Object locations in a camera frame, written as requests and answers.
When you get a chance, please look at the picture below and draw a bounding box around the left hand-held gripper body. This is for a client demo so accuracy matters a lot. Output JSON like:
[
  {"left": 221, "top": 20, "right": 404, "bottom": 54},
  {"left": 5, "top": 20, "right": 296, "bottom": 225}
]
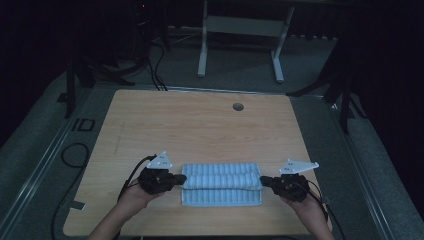
[{"left": 137, "top": 150, "right": 178, "bottom": 196}]

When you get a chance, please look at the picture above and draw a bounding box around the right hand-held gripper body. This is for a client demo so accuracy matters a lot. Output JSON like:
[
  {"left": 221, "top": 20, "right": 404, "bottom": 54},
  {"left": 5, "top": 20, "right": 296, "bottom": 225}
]
[{"left": 270, "top": 158, "right": 320, "bottom": 203}]

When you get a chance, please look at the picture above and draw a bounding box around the blue striped towel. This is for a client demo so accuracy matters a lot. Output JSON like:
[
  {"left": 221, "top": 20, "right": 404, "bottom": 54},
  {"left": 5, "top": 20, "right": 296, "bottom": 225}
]
[{"left": 180, "top": 162, "right": 264, "bottom": 208}]

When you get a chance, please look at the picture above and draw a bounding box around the person's left hand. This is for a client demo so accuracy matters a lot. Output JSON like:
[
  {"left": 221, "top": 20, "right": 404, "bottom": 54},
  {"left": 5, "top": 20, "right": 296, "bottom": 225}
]
[{"left": 120, "top": 178, "right": 162, "bottom": 215}]

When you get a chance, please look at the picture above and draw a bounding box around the person's right hand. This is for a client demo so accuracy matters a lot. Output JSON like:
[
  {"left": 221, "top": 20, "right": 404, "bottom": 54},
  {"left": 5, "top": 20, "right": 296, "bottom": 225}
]
[{"left": 280, "top": 190, "right": 327, "bottom": 222}]

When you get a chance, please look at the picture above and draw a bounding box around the black metal stand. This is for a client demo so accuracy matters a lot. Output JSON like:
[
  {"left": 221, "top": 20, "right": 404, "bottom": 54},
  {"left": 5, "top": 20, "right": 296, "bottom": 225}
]
[
  {"left": 64, "top": 54, "right": 136, "bottom": 120},
  {"left": 285, "top": 39, "right": 368, "bottom": 135}
]

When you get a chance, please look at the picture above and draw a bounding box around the dark equipment rack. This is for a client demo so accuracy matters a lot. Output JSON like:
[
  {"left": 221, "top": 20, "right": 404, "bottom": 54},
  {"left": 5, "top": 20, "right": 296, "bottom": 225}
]
[{"left": 132, "top": 0, "right": 153, "bottom": 66}]

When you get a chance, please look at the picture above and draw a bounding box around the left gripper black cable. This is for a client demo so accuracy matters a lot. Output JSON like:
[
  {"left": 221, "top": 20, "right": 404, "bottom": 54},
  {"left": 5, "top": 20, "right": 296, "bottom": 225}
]
[{"left": 116, "top": 154, "right": 158, "bottom": 202}]

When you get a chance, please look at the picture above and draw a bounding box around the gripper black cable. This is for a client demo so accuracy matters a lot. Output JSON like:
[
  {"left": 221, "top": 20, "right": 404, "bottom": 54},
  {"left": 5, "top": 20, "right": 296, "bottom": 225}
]
[
  {"left": 299, "top": 179, "right": 348, "bottom": 240},
  {"left": 116, "top": 154, "right": 158, "bottom": 202}
]

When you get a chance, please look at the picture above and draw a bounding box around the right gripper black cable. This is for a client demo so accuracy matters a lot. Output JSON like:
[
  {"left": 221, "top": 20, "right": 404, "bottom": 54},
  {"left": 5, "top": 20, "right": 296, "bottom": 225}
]
[{"left": 299, "top": 179, "right": 348, "bottom": 240}]

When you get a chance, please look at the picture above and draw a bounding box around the black rectangular floor bracket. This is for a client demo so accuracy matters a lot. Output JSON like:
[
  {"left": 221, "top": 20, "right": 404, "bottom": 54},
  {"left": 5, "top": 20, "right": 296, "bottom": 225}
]
[{"left": 71, "top": 117, "right": 96, "bottom": 133}]

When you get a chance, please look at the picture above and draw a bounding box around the black looped floor cable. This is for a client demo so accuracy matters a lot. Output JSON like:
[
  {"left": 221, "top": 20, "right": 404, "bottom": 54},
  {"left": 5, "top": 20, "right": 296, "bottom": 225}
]
[{"left": 50, "top": 142, "right": 91, "bottom": 240}]

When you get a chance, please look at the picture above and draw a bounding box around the black floor cables bundle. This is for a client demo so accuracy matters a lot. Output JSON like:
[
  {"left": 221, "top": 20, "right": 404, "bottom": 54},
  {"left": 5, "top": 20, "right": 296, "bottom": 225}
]
[{"left": 145, "top": 42, "right": 169, "bottom": 92}]

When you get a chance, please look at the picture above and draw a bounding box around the white desk frame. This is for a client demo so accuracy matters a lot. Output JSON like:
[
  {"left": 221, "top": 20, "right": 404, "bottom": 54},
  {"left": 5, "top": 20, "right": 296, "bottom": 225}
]
[{"left": 197, "top": 0, "right": 296, "bottom": 84}]

